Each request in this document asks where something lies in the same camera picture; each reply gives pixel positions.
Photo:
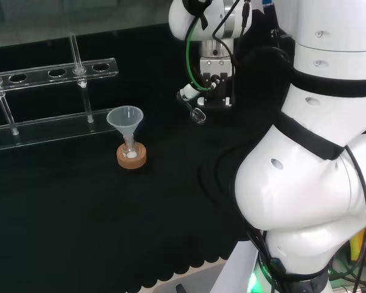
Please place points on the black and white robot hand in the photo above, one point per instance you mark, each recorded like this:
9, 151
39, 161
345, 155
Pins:
188, 91

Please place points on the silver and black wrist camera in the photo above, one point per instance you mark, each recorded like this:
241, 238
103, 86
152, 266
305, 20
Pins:
216, 65

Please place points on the small glass round-bottom flask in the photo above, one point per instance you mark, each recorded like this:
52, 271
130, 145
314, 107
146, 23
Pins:
130, 154

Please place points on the clear plastic funnel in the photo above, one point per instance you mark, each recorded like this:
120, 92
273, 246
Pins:
125, 117

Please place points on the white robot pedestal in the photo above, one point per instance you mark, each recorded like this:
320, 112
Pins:
231, 268

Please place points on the black bench cloth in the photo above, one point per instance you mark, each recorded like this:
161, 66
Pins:
79, 213

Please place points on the yellow stop button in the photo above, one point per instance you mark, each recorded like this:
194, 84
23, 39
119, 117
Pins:
358, 241

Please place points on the pale grey board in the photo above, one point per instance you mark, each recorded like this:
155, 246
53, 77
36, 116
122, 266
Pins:
198, 274

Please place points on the clear acrylic funnel stand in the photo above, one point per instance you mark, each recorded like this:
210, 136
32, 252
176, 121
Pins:
48, 128

